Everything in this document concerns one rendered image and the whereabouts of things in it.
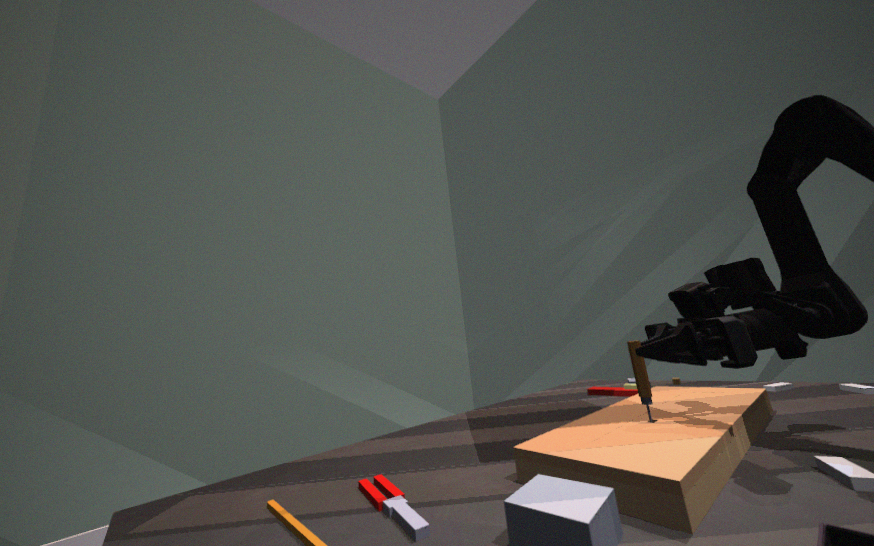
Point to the tan wooden floor panel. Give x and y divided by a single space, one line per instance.
669 471

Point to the white rectangular block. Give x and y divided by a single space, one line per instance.
846 472
857 388
778 387

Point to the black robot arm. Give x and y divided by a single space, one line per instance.
813 300

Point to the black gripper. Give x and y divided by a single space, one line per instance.
693 343

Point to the thin orange rod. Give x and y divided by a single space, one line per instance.
308 538

